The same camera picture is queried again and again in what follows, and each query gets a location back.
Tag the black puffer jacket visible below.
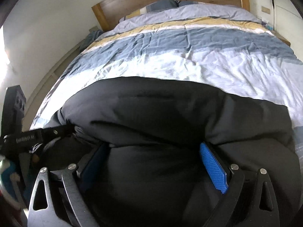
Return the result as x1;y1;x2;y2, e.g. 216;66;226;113
42;77;301;226

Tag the grey cloth beside bed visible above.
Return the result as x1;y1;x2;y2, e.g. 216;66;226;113
79;29;104;53

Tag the striped blue white duvet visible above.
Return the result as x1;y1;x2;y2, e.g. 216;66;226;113
31;4;302;158

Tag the wooden nightstand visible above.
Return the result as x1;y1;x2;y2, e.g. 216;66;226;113
271;31;291;47

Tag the white wardrobe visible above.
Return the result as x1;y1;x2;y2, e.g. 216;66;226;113
273;0;302;34

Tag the striped pillow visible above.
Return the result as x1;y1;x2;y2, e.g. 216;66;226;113
120;0;198;21

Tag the beige wall switch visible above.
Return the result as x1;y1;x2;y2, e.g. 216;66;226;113
261;6;271;14

